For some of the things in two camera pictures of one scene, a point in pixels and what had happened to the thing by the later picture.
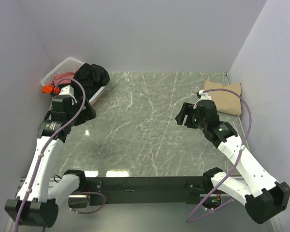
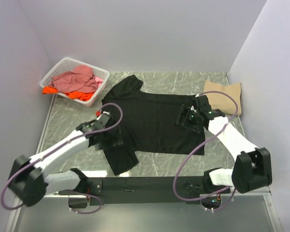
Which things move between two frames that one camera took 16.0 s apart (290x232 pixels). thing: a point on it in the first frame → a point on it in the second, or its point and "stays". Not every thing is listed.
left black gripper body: [87, 111] → [110, 139]
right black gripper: [190, 116] stays
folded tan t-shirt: [226, 102] stays
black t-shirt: [92, 78] → [148, 122]
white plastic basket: [68, 65] stays
